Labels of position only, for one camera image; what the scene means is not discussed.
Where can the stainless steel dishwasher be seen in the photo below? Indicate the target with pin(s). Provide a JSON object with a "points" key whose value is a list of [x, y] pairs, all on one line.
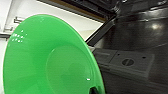
{"points": [[133, 40]]}

